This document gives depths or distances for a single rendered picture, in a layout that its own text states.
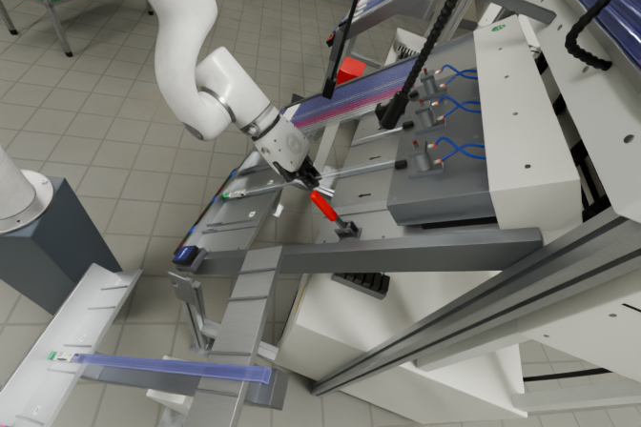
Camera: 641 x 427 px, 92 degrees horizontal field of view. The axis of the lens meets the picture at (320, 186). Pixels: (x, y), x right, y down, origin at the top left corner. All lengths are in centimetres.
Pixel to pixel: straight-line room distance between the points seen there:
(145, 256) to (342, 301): 103
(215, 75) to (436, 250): 45
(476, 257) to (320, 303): 54
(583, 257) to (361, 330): 64
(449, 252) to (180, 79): 46
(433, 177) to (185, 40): 41
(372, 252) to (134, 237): 139
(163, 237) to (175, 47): 126
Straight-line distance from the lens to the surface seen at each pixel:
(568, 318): 59
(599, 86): 44
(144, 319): 155
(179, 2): 53
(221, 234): 78
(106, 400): 152
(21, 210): 101
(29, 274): 120
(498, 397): 108
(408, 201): 44
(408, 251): 46
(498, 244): 43
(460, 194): 42
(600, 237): 39
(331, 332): 89
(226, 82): 60
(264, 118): 61
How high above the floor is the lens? 146
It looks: 49 degrees down
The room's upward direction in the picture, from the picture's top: 21 degrees clockwise
